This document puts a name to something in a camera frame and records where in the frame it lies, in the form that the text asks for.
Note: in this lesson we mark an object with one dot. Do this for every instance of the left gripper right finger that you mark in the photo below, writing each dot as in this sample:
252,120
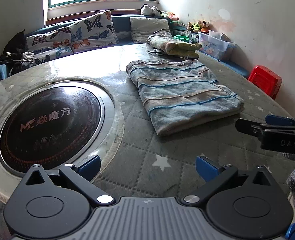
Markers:
207,169

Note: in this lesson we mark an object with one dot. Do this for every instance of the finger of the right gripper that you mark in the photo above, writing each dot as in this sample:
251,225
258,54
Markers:
279,120
248,127

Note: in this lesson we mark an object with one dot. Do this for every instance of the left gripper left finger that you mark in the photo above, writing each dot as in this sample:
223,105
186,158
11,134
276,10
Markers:
89,167

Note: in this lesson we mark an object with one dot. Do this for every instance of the blue striped knit garment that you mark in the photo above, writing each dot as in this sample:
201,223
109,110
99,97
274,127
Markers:
181,95

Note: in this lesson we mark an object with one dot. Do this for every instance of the red plastic stool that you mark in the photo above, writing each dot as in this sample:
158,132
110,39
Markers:
266,80

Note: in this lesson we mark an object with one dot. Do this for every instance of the round induction cooktop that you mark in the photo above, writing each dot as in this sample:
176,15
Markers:
56,124

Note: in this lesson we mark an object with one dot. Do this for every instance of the clear plastic storage bin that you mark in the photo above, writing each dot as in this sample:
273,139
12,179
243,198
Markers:
216,45

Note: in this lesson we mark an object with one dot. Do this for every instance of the green plastic basin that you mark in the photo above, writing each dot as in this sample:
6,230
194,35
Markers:
182,38

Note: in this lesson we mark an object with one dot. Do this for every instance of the folded yellow pastel blanket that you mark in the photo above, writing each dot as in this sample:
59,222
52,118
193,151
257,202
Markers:
165,42

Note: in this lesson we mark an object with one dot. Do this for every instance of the brown monkey plush toy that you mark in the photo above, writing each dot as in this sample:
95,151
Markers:
199,27

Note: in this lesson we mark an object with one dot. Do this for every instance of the long butterfly print cushion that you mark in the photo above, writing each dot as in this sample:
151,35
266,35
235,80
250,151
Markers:
49,46

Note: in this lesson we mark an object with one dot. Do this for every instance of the upright butterfly print pillow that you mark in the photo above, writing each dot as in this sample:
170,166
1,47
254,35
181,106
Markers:
94,32

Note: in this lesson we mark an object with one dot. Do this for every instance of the black bag on sofa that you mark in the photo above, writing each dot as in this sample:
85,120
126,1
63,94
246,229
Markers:
15,47

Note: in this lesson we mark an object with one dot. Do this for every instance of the grey white plain pillow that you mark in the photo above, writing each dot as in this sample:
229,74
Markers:
143,27

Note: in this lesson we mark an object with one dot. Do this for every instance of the black white plush toy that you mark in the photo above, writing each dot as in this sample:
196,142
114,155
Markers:
147,10

